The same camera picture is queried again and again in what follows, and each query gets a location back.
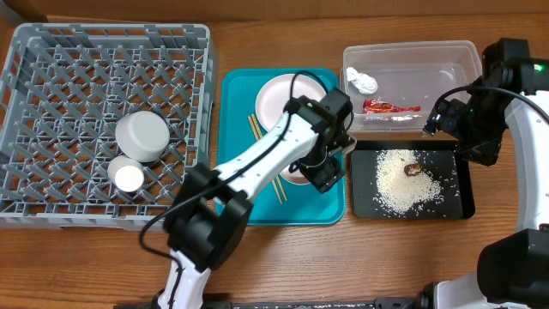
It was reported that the small white bowl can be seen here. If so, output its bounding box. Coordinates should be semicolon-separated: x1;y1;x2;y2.
280;166;310;185

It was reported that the red snack wrapper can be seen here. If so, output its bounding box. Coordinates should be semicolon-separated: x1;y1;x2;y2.
363;99;421;114

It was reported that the white rice pile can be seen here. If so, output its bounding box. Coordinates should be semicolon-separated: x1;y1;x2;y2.
373;149;460;217

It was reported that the brown food scrap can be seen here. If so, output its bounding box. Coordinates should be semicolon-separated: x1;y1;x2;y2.
404;162;423;177

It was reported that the white tissue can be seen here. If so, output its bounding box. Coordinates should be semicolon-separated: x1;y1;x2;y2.
346;67;378;94

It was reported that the grey bowl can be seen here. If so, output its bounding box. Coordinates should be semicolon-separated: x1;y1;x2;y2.
115;111;170;162

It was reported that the white paper cup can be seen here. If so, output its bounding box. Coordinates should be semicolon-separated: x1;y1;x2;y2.
107;155;145;192

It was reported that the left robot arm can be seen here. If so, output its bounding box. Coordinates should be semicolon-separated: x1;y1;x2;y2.
155;88;353;308

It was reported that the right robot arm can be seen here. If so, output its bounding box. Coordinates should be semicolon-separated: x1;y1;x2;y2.
414;38;548;309

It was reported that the grey dishwasher rack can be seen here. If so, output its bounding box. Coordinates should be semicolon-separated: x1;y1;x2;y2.
1;23;219;231

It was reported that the teal serving tray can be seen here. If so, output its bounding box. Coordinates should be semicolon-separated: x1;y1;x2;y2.
217;68;346;226

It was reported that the wooden chopstick right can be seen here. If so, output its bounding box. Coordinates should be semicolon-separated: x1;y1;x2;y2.
250;113;289;202

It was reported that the wooden chopstick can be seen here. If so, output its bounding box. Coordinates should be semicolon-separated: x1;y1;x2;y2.
250;113;289;202
248;115;282;203

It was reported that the large white plate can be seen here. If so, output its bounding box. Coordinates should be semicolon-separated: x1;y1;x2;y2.
255;74;326;131

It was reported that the black tray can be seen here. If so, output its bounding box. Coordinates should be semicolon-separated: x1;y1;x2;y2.
350;140;475;220

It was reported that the wooden chopstick left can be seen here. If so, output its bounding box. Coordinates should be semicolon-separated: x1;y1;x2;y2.
248;115;282;203

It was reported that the clear plastic bin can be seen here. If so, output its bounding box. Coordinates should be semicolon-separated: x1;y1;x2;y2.
340;40;482;133

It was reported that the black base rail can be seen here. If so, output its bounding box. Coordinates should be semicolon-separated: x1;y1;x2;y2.
113;294;430;309

